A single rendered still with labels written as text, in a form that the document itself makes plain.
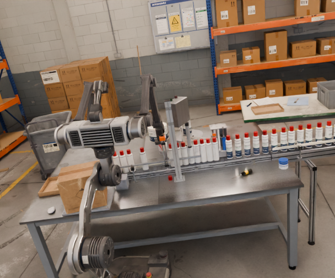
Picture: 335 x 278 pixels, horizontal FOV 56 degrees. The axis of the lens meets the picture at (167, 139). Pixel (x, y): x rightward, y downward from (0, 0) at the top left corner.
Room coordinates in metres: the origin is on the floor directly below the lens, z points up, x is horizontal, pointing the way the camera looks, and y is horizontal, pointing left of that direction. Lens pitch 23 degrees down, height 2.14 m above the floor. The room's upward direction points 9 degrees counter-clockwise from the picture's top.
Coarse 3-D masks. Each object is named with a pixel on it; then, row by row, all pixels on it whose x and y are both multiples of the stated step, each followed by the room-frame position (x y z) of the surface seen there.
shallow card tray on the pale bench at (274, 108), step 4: (268, 104) 3.68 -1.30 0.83; (272, 104) 3.68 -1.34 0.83; (276, 104) 3.67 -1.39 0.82; (252, 108) 3.70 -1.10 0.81; (256, 108) 3.70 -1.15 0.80; (260, 108) 3.68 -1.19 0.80; (264, 108) 3.65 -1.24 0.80; (268, 108) 3.63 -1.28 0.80; (272, 108) 3.61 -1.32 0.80; (276, 108) 3.58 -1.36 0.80; (280, 108) 3.56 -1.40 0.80; (256, 112) 3.56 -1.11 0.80; (260, 112) 3.46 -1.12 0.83; (264, 112) 3.46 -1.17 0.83; (268, 112) 3.45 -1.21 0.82; (272, 112) 3.45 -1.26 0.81; (276, 112) 3.44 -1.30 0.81; (280, 112) 3.44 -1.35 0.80
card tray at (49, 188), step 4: (48, 180) 2.58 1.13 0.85; (52, 180) 2.59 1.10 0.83; (56, 180) 2.58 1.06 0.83; (44, 184) 2.48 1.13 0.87; (48, 184) 2.53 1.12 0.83; (52, 184) 2.52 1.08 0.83; (56, 184) 2.50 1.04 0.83; (44, 188) 2.46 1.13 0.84; (48, 188) 2.46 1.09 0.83; (52, 188) 2.44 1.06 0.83; (56, 188) 2.43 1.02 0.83; (40, 192) 2.38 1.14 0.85; (44, 192) 2.33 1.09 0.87; (48, 192) 2.33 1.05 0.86; (52, 192) 2.33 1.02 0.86; (56, 192) 2.33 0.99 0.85; (40, 196) 2.34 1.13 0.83
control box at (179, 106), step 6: (174, 102) 2.26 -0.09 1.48; (180, 102) 2.27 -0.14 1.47; (186, 102) 2.33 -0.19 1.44; (174, 108) 2.23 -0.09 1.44; (180, 108) 2.26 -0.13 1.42; (186, 108) 2.32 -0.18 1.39; (174, 114) 2.23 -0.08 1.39; (180, 114) 2.25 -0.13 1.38; (186, 114) 2.31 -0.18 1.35; (174, 120) 2.24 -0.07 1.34; (180, 120) 2.24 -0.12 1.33; (186, 120) 2.31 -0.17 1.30; (174, 126) 2.24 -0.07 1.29; (180, 126) 2.23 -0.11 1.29
